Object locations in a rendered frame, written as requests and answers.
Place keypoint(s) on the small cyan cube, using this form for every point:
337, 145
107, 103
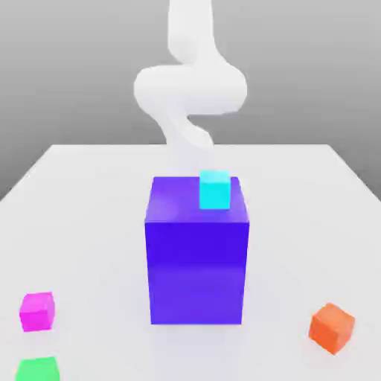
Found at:
214, 193

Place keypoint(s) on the small green cube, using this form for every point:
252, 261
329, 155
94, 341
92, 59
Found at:
37, 370

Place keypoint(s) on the large purple box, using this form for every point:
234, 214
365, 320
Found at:
196, 268

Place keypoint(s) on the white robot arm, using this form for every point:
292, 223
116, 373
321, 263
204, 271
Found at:
190, 86

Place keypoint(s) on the small orange cube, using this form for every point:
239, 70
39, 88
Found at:
331, 327

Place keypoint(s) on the small magenta cube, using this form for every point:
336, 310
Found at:
37, 312

